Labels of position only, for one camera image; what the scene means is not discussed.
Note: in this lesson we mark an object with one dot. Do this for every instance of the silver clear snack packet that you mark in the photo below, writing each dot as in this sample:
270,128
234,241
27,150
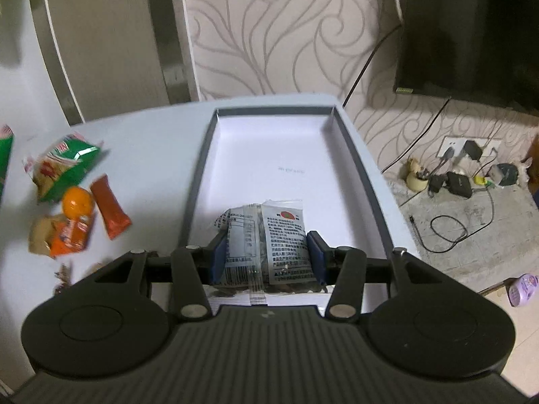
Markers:
266,251

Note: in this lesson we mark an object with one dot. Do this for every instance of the red-brown stick snack packet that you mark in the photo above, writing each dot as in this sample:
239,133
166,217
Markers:
116,221

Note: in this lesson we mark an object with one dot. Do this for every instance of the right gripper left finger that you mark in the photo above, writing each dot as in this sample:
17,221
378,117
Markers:
193,268

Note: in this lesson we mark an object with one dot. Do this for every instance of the dark grey cardboard box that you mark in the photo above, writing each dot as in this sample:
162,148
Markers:
301,156

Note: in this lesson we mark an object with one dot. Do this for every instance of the orange snack packet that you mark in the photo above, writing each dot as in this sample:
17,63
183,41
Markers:
70,236

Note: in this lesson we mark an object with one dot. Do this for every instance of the purple plastic bottle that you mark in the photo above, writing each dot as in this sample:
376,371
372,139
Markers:
522,290

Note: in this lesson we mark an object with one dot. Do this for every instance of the black wall television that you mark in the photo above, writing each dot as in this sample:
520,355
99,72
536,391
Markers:
480,51

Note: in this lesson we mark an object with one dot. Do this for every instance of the small orange mandarin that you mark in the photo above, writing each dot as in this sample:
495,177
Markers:
77,202

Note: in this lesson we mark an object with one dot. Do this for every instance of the brown snack packet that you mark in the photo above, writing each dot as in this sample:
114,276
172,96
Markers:
42,232

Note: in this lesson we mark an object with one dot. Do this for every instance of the black power adapter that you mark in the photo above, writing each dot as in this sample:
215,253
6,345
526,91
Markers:
473,150

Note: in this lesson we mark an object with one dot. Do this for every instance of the small yellow ceramic cup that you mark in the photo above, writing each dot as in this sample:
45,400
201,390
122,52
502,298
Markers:
418,176

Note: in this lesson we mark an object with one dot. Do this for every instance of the green prawn cracker bag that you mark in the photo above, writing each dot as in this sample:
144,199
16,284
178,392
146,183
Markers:
6,142
63,165

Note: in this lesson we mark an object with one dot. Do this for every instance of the brown gold candy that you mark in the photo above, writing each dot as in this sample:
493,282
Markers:
64,279

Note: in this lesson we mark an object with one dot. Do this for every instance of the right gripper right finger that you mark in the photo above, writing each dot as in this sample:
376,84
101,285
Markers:
342,267

